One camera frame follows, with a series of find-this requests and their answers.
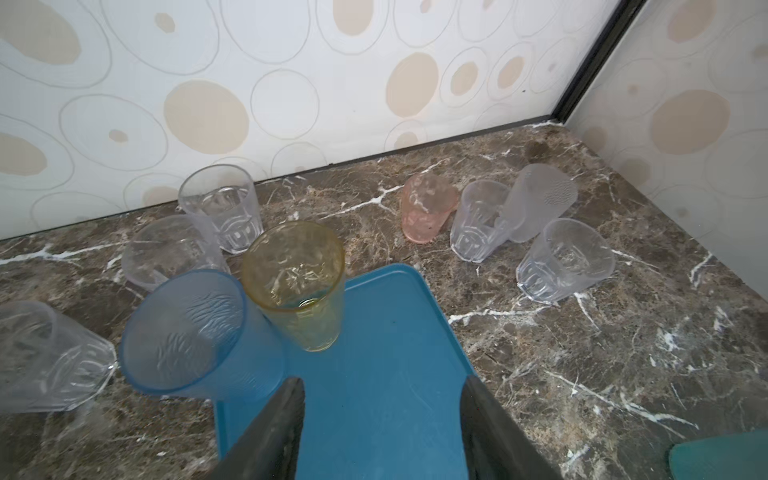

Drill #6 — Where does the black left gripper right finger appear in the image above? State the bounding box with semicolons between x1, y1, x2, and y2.
460;375;561;480

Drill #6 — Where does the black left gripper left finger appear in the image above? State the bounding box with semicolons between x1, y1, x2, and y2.
207;377;305;480

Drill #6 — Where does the blue tall plastic glass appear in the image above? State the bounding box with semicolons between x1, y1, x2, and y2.
118;269;285;401

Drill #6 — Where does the yellow tall plastic glass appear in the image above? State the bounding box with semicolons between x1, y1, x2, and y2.
240;221;345;352

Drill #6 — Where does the green textured plastic glass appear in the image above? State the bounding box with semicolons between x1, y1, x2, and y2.
668;429;767;480

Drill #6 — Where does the teal plastic tray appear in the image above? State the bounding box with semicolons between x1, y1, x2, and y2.
212;264;473;479

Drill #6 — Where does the clear glass near right gripper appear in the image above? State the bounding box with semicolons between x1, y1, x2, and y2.
516;218;616;304

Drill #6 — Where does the clear faceted glass back right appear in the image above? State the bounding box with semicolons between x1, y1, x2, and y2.
450;180;512;263

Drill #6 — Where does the clear short faceted glass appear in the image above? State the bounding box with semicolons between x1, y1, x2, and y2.
121;214;230;291

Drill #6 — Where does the clear faceted glass far left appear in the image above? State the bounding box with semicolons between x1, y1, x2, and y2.
1;301;117;415

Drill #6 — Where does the frosted textured clear glass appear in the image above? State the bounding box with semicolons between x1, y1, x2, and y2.
503;163;578;243

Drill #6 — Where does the clear faceted glass back left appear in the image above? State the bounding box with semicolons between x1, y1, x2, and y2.
178;164;264;255

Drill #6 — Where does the pink plastic glass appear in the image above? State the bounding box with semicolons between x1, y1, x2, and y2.
401;173;460;244

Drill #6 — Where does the black corner frame post right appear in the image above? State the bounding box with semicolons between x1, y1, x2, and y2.
550;0;647;123

